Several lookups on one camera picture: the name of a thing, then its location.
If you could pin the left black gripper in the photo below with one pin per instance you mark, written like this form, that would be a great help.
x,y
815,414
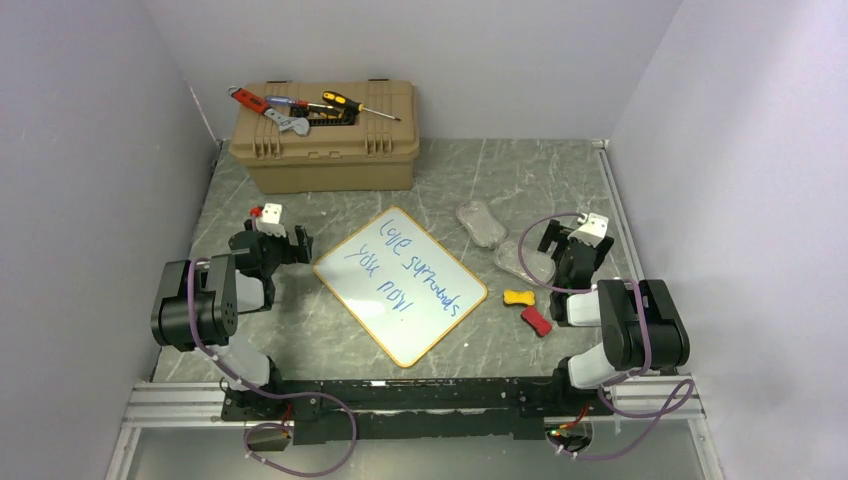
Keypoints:
x,y
299,253

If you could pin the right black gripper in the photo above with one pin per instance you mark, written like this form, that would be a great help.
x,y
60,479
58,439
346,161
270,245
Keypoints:
x,y
558,234

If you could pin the red bone shaped eraser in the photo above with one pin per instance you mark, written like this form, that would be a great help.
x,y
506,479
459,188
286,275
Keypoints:
x,y
536,321

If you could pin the yellow framed whiteboard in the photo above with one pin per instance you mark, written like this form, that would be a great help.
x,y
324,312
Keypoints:
x,y
403,287

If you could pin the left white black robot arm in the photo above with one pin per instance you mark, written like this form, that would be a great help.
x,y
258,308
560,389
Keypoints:
x,y
198,304

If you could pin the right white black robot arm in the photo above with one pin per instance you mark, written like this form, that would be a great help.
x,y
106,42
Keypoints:
x,y
638,321

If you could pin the yellow bone shaped eraser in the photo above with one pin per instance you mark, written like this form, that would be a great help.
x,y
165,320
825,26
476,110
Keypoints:
x,y
519,297

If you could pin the tan plastic toolbox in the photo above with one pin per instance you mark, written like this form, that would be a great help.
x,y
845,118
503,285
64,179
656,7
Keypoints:
x,y
344,150

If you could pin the blue red small screwdriver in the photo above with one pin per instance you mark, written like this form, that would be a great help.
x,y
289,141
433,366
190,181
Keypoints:
x,y
292,102

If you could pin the yellow black screwdriver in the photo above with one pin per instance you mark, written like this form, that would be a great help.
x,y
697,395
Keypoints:
x,y
341,101

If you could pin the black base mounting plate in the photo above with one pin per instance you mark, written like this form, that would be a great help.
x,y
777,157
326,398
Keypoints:
x,y
341,425

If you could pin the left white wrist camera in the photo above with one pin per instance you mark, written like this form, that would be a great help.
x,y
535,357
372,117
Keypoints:
x,y
269,220

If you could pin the red handled adjustable wrench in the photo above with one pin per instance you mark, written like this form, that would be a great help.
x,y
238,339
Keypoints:
x,y
299,125

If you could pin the aluminium extrusion rail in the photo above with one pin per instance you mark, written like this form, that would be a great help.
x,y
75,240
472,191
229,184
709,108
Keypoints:
x,y
207,404

